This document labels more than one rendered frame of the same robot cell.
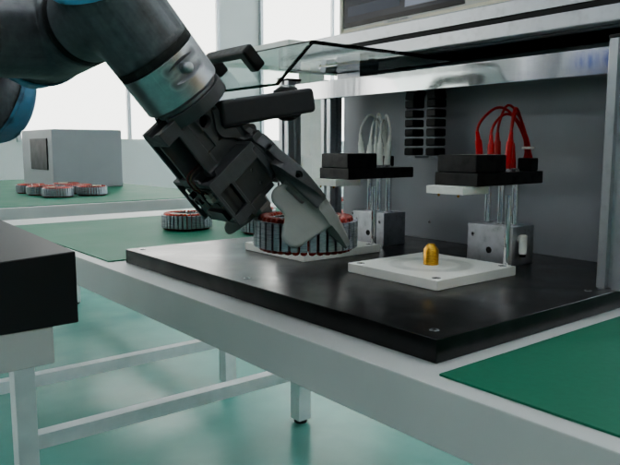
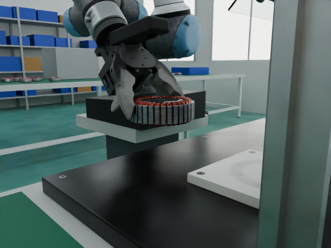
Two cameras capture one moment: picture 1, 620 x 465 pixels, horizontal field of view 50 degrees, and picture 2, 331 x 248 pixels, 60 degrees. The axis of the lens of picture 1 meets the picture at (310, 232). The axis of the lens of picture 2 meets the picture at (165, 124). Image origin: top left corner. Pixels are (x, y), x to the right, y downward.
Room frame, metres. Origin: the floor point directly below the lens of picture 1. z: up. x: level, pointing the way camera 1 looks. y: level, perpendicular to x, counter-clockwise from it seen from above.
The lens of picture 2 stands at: (0.67, -0.48, 0.91)
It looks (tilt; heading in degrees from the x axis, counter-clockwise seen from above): 12 degrees down; 84
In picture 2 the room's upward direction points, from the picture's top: straight up
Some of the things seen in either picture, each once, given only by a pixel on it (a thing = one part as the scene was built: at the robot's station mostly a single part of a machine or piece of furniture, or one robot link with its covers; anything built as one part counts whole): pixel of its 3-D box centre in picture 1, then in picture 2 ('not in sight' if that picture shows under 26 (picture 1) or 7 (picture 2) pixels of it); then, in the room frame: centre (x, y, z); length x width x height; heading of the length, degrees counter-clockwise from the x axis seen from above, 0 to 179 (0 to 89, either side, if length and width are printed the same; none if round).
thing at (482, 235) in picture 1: (499, 242); not in sight; (0.92, -0.27, 0.80); 0.08 x 0.05 x 0.06; 39
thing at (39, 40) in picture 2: not in sight; (40, 41); (-1.36, 6.11, 1.40); 0.42 x 0.42 x 0.23; 39
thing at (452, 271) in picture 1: (430, 268); (272, 177); (0.83, -0.15, 0.78); 0.15 x 0.15 x 0.01; 39
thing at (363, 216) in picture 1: (378, 226); not in sight; (1.11, -0.12, 0.80); 0.08 x 0.05 x 0.06; 39
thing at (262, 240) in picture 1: (305, 232); (161, 109); (0.71, 0.00, 0.84); 0.11 x 0.11 x 0.04
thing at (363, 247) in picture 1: (312, 246); not in sight; (1.02, 0.00, 0.78); 0.15 x 0.15 x 0.01; 39
